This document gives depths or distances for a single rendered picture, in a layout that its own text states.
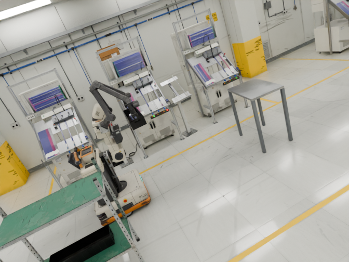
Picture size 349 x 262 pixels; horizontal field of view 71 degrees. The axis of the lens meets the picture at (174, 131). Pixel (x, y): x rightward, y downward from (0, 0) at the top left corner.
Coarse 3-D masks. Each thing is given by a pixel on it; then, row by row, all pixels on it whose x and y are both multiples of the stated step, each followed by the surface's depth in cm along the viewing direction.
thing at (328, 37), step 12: (312, 0) 571; (324, 0) 550; (336, 0) 536; (348, 0) 530; (324, 12) 560; (348, 12) 518; (324, 24) 572; (336, 24) 563; (348, 24) 517; (324, 36) 584; (336, 36) 558; (348, 36) 560; (324, 48) 598; (336, 48) 570
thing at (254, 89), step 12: (240, 84) 362; (252, 84) 345; (264, 84) 329; (276, 84) 315; (240, 96) 328; (252, 96) 306; (252, 108) 307; (288, 120) 322; (240, 132) 389; (288, 132) 330; (264, 144) 326
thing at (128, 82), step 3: (144, 72) 438; (147, 72) 438; (141, 75) 436; (144, 75) 436; (150, 75) 443; (129, 78) 433; (132, 78) 433; (135, 78) 433; (138, 78) 433; (123, 81) 430; (126, 81) 430; (129, 81) 430; (132, 81) 431; (126, 84) 430; (129, 84) 435
